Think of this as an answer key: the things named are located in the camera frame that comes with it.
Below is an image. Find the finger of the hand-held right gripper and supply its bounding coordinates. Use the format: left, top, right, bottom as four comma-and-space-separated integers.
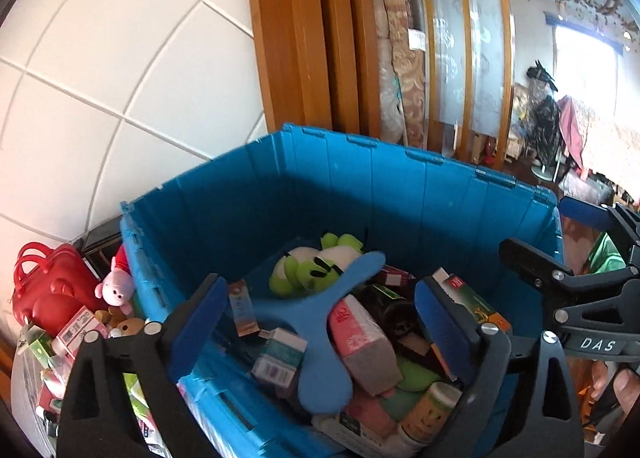
558, 195, 640, 259
499, 237, 581, 296

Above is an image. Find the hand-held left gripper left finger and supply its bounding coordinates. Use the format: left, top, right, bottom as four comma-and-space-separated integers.
56, 274, 229, 458

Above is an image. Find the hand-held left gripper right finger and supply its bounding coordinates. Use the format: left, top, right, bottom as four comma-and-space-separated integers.
414, 277, 585, 458

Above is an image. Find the blue plastic storage crate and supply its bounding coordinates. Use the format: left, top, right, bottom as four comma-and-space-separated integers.
120, 124, 566, 458

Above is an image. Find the person's right hand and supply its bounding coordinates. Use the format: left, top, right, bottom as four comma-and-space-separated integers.
612, 369, 640, 420

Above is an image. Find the black cylinder container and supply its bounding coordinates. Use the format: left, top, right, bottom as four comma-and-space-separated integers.
360, 283, 432, 354

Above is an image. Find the green cloth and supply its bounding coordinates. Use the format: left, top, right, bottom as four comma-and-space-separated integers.
587, 232, 627, 275

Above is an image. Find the small orange blue box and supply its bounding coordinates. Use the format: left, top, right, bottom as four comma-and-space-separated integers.
229, 280, 259, 337

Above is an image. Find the green soft packet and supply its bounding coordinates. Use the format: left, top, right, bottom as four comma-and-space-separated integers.
395, 355, 443, 394

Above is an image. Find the red white box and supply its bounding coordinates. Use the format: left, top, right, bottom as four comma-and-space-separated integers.
372, 265, 417, 289

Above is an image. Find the brown bear plush toy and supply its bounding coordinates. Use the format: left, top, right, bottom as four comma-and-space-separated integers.
97, 305, 147, 339

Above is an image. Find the patterned blanket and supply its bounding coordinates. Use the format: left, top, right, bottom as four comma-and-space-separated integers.
575, 102, 640, 195

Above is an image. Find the pink tissue packet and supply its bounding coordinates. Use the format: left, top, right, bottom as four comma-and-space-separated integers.
327, 294, 404, 396

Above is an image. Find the pink cloth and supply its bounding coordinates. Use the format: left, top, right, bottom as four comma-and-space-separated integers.
557, 95, 594, 169

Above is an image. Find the beige bottle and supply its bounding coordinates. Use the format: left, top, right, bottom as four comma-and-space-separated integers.
400, 382, 463, 445

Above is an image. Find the white teal box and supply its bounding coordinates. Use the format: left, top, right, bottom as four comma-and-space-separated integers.
250, 328, 308, 389

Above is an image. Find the pink pig plush toy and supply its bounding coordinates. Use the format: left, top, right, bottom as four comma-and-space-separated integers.
95, 244, 136, 316

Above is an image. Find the black covered floor fan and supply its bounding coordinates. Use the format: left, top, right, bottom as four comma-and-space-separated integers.
525, 60, 567, 182

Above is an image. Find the pink white box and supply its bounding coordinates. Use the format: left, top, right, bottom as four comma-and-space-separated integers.
56, 305, 109, 354

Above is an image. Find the green frog plush toy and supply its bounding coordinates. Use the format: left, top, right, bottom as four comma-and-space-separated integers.
269, 233, 366, 299

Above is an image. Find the blue plastic paddle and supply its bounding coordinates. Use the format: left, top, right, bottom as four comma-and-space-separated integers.
248, 251, 387, 414

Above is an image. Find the black box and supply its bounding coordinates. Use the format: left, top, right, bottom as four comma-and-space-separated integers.
75, 218, 124, 283

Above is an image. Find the white flat box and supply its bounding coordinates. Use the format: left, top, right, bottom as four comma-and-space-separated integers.
312, 413, 407, 458

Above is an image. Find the red handbag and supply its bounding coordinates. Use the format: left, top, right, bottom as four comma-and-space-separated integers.
11, 242, 108, 339

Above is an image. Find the window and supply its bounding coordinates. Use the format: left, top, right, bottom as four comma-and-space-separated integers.
552, 20, 627, 104

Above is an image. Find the small green box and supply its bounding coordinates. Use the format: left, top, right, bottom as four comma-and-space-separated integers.
15, 325, 54, 369

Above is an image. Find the frosted glass door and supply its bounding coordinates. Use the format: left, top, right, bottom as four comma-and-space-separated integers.
384, 0, 517, 169

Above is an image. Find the patterned rolled carpet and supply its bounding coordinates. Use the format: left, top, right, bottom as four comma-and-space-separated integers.
391, 0, 429, 149

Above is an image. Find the plastic wrapped rolled carpet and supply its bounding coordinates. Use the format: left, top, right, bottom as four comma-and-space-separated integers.
376, 0, 403, 141

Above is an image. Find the wooden door frame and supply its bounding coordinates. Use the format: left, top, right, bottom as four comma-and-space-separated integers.
244, 0, 397, 139

